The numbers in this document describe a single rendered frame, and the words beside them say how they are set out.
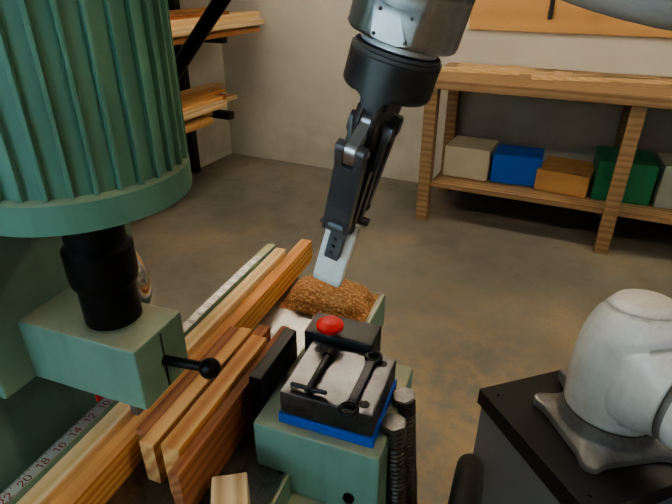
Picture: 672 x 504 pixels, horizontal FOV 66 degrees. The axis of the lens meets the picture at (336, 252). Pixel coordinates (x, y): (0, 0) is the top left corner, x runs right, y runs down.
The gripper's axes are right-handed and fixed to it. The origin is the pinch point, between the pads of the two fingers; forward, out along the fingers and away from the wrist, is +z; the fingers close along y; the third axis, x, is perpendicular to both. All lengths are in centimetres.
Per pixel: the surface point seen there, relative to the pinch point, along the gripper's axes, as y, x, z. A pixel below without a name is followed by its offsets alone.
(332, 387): 6.5, 5.0, 10.5
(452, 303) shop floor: -167, 25, 107
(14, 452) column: 15.0, -27.6, 35.1
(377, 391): 5.5, 9.2, 9.4
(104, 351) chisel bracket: 15.7, -14.2, 9.4
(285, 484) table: 11.0, 4.4, 21.4
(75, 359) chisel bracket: 15.7, -17.5, 12.4
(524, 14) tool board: -310, 1, -6
